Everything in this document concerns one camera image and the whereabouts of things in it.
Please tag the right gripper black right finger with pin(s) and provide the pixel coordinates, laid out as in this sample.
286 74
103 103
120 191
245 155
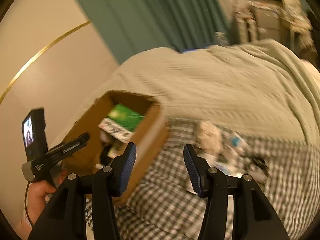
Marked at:
253 215

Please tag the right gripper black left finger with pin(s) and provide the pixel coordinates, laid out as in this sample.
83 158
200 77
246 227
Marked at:
64 215

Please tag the green 999 medicine box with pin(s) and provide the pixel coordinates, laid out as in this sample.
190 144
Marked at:
121 122

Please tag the left hand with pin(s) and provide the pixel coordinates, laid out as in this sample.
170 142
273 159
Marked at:
36 201

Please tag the grey checked bed sheet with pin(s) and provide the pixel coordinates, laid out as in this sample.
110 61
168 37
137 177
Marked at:
273 193

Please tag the crumpled white tissue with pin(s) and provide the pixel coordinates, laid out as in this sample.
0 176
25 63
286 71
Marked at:
209 138

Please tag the brown cardboard box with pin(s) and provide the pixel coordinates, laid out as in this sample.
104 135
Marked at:
149 137

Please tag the white knitted blanket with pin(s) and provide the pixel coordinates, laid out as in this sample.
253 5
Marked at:
259 88

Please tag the teal curtain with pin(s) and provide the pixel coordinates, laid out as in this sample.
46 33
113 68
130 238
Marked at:
129 27

